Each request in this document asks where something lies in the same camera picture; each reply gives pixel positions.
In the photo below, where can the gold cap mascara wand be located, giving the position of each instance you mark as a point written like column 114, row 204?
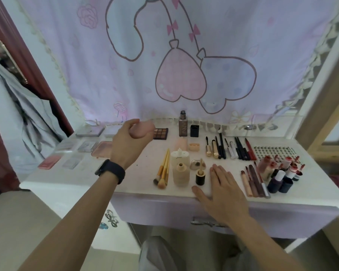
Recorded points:
column 208, row 151

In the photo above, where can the silver oval metal fitting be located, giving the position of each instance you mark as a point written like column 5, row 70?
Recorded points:
column 249, row 127
column 271, row 127

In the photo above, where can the beige cap lip wand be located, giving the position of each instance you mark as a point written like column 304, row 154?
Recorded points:
column 253, row 190

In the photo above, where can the white dressing table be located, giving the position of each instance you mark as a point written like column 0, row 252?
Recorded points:
column 73, row 180

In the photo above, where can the navy cosmetic tube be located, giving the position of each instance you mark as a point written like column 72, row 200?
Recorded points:
column 274, row 185

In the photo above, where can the person's left hand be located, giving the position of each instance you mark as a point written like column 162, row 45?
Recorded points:
column 124, row 149

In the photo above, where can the small pale tube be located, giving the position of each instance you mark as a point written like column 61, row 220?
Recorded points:
column 291, row 172

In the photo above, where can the person's right forearm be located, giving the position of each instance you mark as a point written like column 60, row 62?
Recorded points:
column 265, row 248

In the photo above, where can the clear square palette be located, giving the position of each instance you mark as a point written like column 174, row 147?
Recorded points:
column 72, row 161

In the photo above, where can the silver square palette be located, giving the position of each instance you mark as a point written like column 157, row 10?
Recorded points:
column 87, row 146

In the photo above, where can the brown blush palette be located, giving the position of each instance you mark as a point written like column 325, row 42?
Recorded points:
column 101, row 149

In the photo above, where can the blue shiny cabinet sticker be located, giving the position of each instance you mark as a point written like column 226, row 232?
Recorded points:
column 104, row 226

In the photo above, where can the long black makeup pencil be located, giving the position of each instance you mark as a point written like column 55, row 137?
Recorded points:
column 222, row 148

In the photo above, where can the black cap beige wand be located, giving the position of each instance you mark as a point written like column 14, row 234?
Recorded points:
column 200, row 179

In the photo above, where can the dark red wooden door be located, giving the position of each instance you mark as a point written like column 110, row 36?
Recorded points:
column 17, row 19

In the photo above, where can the person's right hand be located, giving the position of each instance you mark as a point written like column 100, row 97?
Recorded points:
column 228, row 203

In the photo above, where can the black smartwatch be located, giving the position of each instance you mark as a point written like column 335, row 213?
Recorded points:
column 111, row 170

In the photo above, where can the dark pencil pink tip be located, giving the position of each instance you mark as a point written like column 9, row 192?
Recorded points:
column 245, row 155

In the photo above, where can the clear dome bottle cap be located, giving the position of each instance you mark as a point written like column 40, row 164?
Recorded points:
column 194, row 165

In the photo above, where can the pink blush compact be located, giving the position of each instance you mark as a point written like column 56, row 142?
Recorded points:
column 50, row 162

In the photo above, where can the small grey square palette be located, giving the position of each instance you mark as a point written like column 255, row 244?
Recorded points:
column 110, row 131

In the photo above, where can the purple drawer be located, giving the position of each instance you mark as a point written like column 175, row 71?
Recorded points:
column 285, row 220

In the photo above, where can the small orange sponge holder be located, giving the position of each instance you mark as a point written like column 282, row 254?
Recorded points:
column 194, row 147

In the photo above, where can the beige tube black cap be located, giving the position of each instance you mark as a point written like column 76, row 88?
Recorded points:
column 267, row 173

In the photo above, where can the pink cartoon cloth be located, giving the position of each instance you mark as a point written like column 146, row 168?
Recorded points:
column 87, row 81

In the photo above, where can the short black makeup pencil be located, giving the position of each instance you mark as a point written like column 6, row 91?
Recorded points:
column 239, row 152

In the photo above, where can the false eyelash tray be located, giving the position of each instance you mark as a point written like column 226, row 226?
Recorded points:
column 277, row 150

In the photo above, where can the black square bottle cap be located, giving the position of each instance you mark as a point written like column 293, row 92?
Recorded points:
column 194, row 131

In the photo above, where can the person's left forearm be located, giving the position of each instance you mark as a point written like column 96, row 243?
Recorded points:
column 67, row 228

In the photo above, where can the red pencil cap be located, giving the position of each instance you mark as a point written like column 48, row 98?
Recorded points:
column 253, row 157

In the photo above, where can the white hanging garment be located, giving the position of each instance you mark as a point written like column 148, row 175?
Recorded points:
column 17, row 124

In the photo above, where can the peach pump bottle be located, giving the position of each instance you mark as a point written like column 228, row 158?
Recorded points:
column 181, row 143

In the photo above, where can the red makeup pencil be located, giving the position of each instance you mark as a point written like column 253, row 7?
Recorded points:
column 249, row 148

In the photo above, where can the pink rounded compact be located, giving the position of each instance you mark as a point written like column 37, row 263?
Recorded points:
column 144, row 129

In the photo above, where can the dark square foundation bottle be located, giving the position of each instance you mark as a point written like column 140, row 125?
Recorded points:
column 183, row 128

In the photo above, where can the white round pump bottle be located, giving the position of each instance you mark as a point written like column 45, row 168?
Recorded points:
column 180, row 159

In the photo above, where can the pink concealer tube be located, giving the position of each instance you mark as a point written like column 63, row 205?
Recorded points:
column 246, row 186

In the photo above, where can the wooden bed frame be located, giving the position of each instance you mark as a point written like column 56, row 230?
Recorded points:
column 322, row 115

